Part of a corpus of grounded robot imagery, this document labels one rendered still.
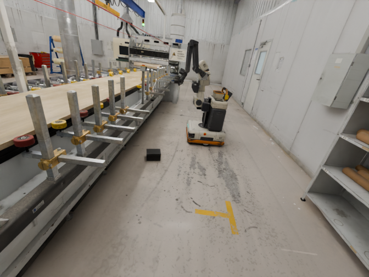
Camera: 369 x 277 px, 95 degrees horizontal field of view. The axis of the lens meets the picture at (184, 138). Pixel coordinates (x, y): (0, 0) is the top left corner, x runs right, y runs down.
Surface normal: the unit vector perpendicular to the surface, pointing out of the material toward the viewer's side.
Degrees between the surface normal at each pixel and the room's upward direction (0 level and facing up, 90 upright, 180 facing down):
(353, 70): 90
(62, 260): 0
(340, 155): 90
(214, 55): 90
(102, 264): 0
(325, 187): 90
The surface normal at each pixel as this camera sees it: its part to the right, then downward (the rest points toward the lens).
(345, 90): -0.06, 0.42
